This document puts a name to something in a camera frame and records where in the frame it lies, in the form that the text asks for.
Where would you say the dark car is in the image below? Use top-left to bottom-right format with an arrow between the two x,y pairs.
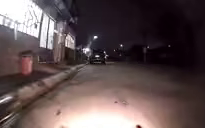
88,49 -> 108,66

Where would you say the grey asphalt road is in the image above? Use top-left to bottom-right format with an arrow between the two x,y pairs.
14,60 -> 205,128

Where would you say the pole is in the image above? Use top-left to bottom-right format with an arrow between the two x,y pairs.
142,46 -> 148,64

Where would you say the kerb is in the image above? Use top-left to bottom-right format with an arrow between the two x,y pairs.
3,63 -> 88,108

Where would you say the red bin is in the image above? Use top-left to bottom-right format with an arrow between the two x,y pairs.
20,50 -> 34,76

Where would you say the building with lit windows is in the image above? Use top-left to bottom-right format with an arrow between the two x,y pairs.
0,0 -> 80,78

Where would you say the pavement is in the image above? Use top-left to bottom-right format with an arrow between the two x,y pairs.
0,62 -> 79,98

